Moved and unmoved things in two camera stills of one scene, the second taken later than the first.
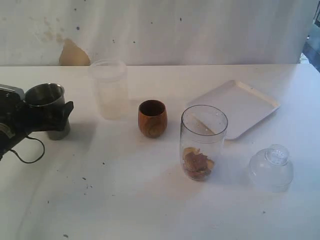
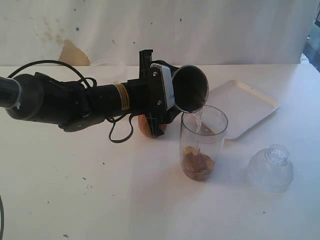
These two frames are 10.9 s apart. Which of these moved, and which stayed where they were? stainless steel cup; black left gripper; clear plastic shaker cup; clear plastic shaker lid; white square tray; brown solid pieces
Moved: black left gripper; stainless steel cup
Stayed: brown solid pieces; white square tray; clear plastic shaker lid; clear plastic shaker cup
